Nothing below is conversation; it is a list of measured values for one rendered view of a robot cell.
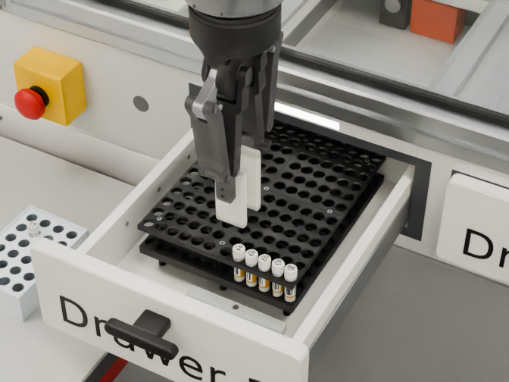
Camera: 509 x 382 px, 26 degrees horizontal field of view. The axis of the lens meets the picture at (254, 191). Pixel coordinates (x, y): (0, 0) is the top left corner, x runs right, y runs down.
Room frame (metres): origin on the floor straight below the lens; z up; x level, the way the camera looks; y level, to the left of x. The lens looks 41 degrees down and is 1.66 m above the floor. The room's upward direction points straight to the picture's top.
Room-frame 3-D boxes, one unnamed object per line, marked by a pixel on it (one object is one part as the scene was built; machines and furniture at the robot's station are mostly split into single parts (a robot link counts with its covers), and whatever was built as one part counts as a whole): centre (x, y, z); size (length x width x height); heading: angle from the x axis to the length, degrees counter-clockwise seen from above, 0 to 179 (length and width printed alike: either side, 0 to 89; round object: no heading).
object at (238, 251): (0.76, 0.02, 0.89); 0.01 x 0.01 x 0.05
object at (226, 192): (0.74, 0.03, 1.02); 0.03 x 0.01 x 0.05; 152
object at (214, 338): (0.69, 0.08, 0.87); 0.29 x 0.02 x 0.11; 61
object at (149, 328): (0.67, 0.10, 0.91); 0.07 x 0.04 x 0.01; 61
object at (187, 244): (0.78, 0.04, 0.90); 0.18 x 0.02 x 0.01; 61
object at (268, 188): (0.86, -0.01, 0.87); 0.22 x 0.18 x 0.06; 151
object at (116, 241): (0.87, -0.02, 0.86); 0.40 x 0.26 x 0.06; 151
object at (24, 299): (0.88, 0.26, 0.78); 0.12 x 0.08 x 0.04; 150
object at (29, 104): (1.05, 0.26, 0.88); 0.04 x 0.03 x 0.04; 61
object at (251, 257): (0.76, 0.00, 0.89); 0.01 x 0.01 x 0.05
